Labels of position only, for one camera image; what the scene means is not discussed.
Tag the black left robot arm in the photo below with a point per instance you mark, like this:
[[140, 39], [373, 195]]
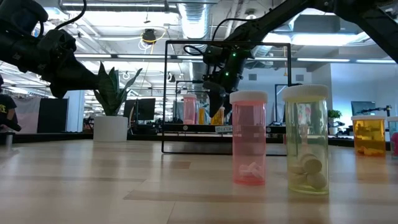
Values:
[[18, 15]]

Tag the person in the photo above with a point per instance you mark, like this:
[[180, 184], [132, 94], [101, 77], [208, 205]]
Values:
[[6, 107]]

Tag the black background rack frame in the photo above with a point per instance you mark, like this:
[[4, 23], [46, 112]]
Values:
[[186, 81]]

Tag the wall vent grille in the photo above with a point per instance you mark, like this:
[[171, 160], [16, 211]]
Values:
[[299, 77], [252, 77]]

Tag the snake plant in white pot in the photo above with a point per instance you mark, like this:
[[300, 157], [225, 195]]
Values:
[[110, 129]]

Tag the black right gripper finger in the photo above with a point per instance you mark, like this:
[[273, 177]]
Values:
[[216, 99]]

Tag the small pink pill bottle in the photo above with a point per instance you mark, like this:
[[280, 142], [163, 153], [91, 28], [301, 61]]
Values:
[[248, 140], [189, 109]]

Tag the small yellow pill bottle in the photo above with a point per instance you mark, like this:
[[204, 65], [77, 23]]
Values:
[[306, 140]]

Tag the white building column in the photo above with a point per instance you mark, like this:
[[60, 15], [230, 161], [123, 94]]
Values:
[[76, 112]]

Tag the round silver ventilation duct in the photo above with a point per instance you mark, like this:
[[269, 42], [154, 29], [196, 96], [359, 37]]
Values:
[[196, 25]]

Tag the grey-screen computer monitor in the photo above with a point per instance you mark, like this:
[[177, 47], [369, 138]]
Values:
[[363, 109]]

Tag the large orange pill bottle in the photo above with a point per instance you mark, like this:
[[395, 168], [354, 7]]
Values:
[[201, 117], [218, 120], [368, 137]]

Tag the bright rectangular ceiling light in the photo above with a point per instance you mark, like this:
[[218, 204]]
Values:
[[311, 40]]

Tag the white rail label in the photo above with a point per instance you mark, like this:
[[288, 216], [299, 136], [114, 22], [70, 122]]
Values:
[[223, 129]]

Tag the small grey metal post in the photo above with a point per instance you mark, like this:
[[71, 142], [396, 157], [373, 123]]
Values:
[[9, 140]]

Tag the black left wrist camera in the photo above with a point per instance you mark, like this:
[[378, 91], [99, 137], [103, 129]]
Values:
[[57, 45]]

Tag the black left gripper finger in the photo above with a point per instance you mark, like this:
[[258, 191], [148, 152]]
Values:
[[74, 79]]

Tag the pale cloth cover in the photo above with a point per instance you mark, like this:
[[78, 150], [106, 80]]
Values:
[[28, 109]]

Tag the black partition panel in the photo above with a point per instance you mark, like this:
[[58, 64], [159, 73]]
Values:
[[53, 115]]

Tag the black computer monitor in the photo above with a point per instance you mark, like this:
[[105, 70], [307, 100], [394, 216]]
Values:
[[144, 109]]

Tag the small green plant white pot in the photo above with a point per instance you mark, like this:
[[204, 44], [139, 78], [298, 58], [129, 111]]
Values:
[[334, 114]]

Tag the black aluminium table frame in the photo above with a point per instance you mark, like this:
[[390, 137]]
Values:
[[46, 137]]

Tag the small blue bottle red pills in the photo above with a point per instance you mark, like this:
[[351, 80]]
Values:
[[394, 137]]

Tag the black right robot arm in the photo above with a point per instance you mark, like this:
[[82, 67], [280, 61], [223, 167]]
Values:
[[264, 22]]

